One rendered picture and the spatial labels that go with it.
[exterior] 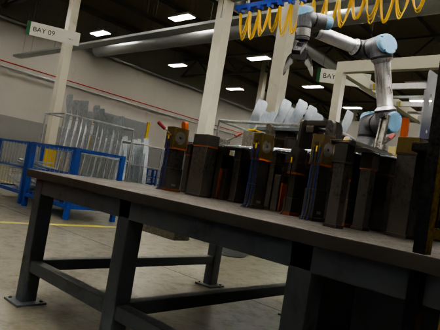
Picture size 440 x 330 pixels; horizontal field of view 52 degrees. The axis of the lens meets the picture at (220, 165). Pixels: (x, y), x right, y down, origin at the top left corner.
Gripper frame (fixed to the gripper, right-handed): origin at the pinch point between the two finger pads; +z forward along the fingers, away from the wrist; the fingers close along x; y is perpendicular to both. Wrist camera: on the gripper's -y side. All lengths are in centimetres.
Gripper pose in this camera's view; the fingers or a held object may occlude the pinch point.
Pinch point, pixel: (296, 76)
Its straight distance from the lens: 236.8
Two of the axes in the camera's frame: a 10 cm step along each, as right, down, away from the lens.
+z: -1.0, 9.9, 0.9
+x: -9.3, -1.3, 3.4
